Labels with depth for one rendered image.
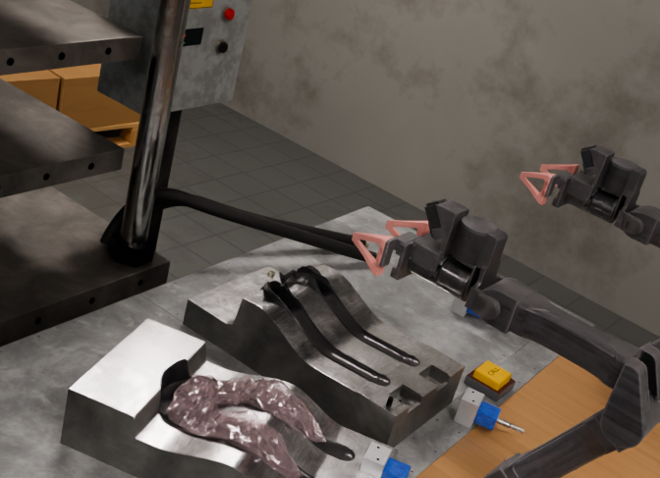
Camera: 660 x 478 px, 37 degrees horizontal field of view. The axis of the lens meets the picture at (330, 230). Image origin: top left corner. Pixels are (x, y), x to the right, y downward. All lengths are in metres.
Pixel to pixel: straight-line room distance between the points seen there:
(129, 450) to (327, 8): 3.75
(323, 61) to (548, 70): 1.25
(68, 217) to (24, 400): 0.72
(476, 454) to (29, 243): 1.05
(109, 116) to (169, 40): 2.67
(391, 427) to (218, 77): 1.00
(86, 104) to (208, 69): 2.26
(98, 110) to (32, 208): 2.26
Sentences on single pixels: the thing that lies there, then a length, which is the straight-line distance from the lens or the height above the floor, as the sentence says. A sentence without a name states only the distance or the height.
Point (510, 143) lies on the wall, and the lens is 4.59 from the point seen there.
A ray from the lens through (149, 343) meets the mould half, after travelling 1.73.
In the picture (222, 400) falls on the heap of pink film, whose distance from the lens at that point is 1.67.
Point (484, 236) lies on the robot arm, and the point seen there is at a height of 1.30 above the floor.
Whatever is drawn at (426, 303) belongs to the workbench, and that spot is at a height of 0.80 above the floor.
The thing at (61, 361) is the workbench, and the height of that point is 0.80.
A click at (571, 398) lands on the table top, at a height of 0.80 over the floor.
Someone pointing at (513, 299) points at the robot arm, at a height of 1.23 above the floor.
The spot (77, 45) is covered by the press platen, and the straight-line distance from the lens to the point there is 1.92.
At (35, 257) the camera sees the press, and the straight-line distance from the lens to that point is 2.18.
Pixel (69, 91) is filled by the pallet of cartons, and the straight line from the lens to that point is 4.46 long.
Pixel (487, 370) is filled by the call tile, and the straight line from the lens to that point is 2.07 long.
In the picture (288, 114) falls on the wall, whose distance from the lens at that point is 5.31.
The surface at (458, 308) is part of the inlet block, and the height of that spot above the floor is 0.81.
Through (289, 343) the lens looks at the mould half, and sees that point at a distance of 1.83.
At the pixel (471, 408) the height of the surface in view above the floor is 0.84.
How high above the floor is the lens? 1.87
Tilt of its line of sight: 25 degrees down
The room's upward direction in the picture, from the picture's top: 15 degrees clockwise
